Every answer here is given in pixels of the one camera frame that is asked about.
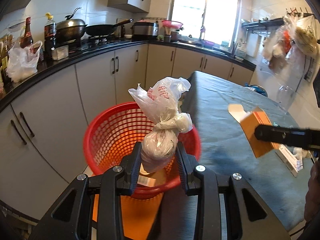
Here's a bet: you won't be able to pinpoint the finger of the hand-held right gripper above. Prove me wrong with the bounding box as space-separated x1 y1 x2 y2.
254 124 320 153

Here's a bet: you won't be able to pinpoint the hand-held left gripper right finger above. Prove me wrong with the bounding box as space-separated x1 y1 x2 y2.
175 142 290 240

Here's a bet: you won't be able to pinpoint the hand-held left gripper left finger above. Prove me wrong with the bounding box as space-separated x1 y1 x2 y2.
37 142 143 240

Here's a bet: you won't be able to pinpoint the orange cardboard box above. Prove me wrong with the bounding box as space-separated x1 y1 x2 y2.
227 104 282 158

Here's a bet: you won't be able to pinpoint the red plastic basket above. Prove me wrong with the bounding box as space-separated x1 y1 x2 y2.
83 102 202 240

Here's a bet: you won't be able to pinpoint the white knotted plastic bag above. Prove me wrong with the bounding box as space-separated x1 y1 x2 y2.
128 77 193 173

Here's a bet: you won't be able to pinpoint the person's right forearm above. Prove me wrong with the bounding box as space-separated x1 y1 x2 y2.
304 165 320 227

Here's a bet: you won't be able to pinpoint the small barcode packet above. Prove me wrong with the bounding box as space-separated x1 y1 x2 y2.
137 166 157 187

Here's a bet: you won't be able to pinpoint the white crumpled wrapper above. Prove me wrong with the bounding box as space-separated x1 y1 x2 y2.
277 145 305 178

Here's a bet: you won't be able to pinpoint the clear glass pitcher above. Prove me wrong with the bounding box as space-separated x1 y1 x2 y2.
276 85 298 116

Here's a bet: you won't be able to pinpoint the blue-grey table cloth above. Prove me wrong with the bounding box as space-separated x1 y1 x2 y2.
147 71 315 240

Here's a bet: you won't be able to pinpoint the blue plastic bag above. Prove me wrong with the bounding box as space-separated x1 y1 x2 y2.
246 83 268 97

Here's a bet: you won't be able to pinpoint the clear hanging plastic bags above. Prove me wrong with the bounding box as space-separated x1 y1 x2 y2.
261 17 298 75

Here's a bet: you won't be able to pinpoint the beige counter cabinets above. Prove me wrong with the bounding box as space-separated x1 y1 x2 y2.
0 41 257 222

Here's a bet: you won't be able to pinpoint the yellowish hanging plastic bag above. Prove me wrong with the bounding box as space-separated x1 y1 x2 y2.
295 15 320 58

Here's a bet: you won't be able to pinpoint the gas stove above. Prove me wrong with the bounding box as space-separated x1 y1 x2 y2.
67 35 127 52

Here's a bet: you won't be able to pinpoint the kitchen window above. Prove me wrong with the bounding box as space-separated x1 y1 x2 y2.
170 0 242 49

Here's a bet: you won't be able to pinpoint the small white condiment box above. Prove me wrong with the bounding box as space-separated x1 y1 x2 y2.
51 45 69 61

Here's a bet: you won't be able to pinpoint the silver black rice cooker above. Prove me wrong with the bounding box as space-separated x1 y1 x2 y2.
131 21 159 40

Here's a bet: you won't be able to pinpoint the red colander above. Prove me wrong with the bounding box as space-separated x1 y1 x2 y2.
161 20 184 31

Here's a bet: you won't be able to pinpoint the black frying wok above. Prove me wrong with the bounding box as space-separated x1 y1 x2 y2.
85 19 135 37

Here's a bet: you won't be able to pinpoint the white plastic shopping bag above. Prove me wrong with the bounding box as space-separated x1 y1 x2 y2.
6 41 43 83

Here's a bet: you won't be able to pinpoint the steel wok with lid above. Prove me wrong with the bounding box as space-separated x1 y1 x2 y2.
56 7 88 43

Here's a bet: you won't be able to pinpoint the dark yellow-cap bottle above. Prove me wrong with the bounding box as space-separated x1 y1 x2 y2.
44 13 57 60

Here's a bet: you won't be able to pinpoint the group of oil bottles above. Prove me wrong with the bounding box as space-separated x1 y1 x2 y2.
0 34 13 87

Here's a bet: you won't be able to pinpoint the dark red-label sauce bottle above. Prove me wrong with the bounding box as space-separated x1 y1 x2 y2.
20 17 34 48

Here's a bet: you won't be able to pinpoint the black wall rack shelf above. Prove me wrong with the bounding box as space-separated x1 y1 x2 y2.
241 17 285 34

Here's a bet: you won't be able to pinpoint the black wall hook rail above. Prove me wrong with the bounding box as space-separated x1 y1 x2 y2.
286 7 315 17

